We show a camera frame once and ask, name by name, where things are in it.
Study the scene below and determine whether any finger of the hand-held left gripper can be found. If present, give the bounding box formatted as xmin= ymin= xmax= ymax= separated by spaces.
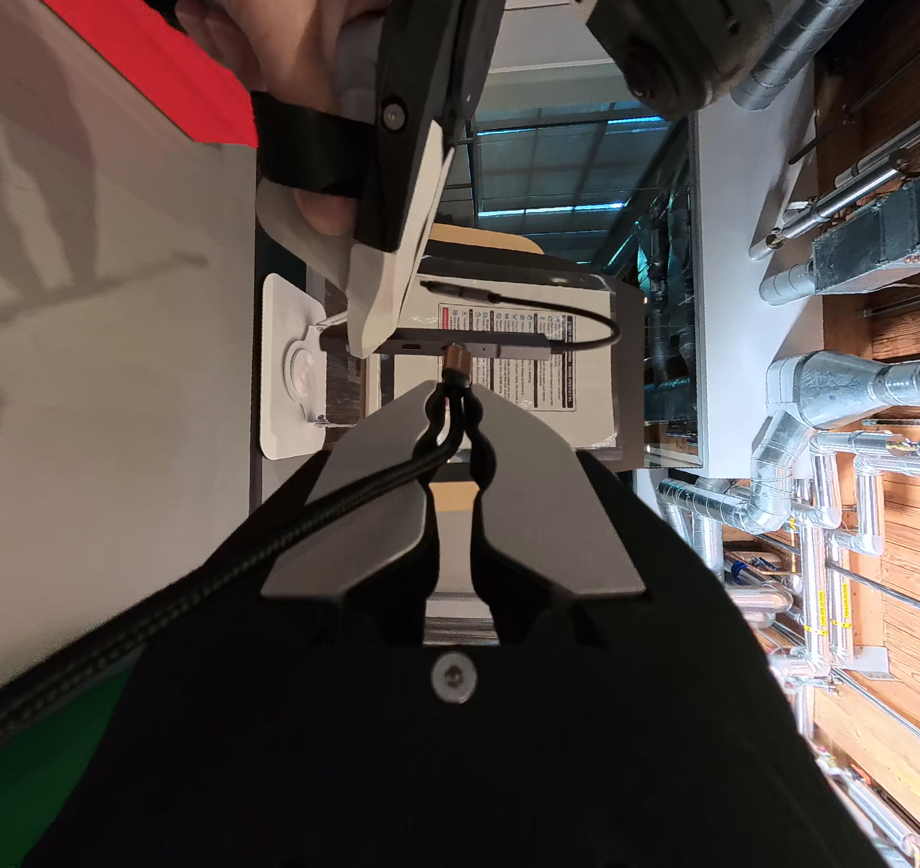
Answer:
xmin=348 ymin=123 xmax=456 ymax=360

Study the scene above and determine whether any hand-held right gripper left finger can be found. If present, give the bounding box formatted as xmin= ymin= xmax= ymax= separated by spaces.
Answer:
xmin=260 ymin=379 xmax=467 ymax=642

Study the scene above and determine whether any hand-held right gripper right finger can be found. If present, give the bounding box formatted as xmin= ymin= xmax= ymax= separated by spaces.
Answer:
xmin=460 ymin=383 xmax=648 ymax=646

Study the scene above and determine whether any black braided usb-c cable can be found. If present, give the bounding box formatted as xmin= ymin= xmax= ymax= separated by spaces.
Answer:
xmin=0 ymin=345 xmax=475 ymax=743

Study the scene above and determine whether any person's left hand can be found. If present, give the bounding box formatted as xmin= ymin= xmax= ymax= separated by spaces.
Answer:
xmin=122 ymin=0 xmax=419 ymax=238

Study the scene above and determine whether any clear acrylic sign holder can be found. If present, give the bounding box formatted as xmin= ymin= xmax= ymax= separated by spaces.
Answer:
xmin=367 ymin=253 xmax=645 ymax=470

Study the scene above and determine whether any glass partition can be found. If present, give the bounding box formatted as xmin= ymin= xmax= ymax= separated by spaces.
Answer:
xmin=460 ymin=103 xmax=702 ymax=467

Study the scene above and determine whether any cluster of silver insulated pipes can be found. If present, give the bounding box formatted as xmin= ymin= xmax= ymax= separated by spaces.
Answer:
xmin=657 ymin=351 xmax=920 ymax=868

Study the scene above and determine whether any thin steel pipe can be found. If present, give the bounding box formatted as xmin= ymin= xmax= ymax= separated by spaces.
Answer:
xmin=747 ymin=144 xmax=920 ymax=260

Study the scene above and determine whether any green plastic bin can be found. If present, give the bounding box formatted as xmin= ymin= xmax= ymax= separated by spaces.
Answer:
xmin=0 ymin=667 xmax=134 ymax=868

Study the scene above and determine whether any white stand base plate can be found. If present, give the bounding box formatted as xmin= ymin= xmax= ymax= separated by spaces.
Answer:
xmin=260 ymin=273 xmax=360 ymax=461

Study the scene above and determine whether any silver spiral duct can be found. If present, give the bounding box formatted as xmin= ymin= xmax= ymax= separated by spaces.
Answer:
xmin=732 ymin=0 xmax=917 ymax=111

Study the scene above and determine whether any black rectangular duct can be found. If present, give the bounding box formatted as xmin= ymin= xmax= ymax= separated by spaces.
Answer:
xmin=812 ymin=196 xmax=920 ymax=294

